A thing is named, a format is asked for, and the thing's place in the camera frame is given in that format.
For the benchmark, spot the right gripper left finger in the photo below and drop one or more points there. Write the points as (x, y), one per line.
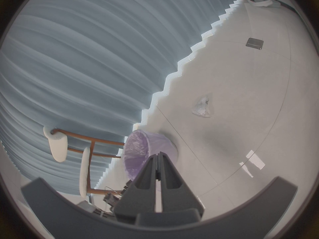
(139, 193)

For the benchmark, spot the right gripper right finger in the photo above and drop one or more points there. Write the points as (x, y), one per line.
(179, 193)

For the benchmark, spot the purple plastic bag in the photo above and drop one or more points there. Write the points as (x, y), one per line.
(134, 158)

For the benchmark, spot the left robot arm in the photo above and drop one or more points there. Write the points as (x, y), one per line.
(113, 197)

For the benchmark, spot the white trash bin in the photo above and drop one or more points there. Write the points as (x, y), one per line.
(167, 146)

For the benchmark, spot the crumpled white paper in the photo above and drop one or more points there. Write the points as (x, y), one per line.
(203, 108)

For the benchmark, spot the cream cushioned wooden chair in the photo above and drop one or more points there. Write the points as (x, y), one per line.
(58, 146)

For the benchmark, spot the pale blue curtain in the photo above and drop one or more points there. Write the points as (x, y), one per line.
(87, 58)

